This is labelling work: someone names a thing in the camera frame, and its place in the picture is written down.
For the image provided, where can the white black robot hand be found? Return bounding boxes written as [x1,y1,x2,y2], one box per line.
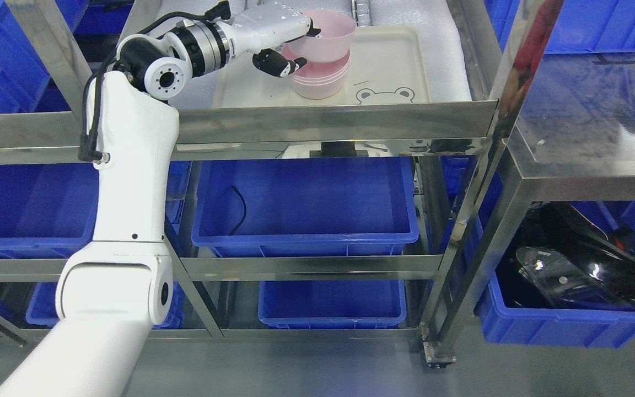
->
[214,2,321,78]

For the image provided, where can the pink ikea bowl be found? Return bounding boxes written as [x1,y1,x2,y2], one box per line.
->
[284,9,358,63]

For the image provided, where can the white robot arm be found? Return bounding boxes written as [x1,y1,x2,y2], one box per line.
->
[0,55,179,396]

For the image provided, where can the blue bin on shelf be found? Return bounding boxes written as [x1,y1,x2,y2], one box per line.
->
[191,157,420,258]

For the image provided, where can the steel shelf rack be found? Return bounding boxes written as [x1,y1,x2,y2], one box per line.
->
[0,0,563,367]

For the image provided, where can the blue bin lower shelf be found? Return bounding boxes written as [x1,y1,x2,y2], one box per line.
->
[257,280,407,330]

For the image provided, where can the blue bin shelf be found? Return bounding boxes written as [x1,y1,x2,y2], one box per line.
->
[257,280,407,330]
[0,163,110,259]

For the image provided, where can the blue bin left shelf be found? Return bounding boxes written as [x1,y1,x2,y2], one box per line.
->
[0,163,110,259]

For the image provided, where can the stacked pink bowls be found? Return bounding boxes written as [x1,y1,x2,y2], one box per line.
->
[289,52,351,100]

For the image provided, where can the cream tray with bear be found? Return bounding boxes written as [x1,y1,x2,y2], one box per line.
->
[212,26,431,108]

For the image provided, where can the steel table trolley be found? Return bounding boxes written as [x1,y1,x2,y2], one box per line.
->
[425,50,635,309]

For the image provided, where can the blue crate top right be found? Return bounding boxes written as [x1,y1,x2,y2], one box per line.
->
[520,1,635,56]

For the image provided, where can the black helmet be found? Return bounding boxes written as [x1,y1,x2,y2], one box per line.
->
[496,202,635,312]

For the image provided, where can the blue bin holding helmet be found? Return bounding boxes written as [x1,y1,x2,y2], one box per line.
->
[475,202,635,348]

